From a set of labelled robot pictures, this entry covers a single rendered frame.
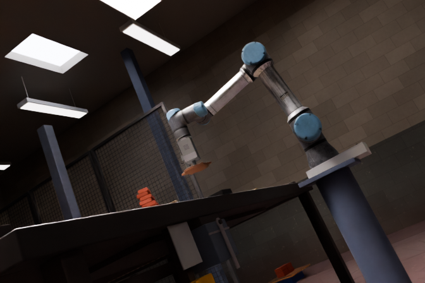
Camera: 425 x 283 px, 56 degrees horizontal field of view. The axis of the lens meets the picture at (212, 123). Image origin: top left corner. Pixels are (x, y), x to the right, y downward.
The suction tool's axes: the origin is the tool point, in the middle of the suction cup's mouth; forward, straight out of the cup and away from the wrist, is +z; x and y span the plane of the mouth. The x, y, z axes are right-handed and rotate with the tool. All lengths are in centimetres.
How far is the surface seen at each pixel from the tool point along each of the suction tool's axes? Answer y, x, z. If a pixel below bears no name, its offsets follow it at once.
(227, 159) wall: -513, -11, -100
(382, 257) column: -2, 57, 67
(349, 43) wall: -433, 246, -172
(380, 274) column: -3, 53, 72
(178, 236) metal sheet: 74, -2, 30
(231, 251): 56, 7, 39
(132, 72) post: -414, -91, -281
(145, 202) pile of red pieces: -77, -51, -11
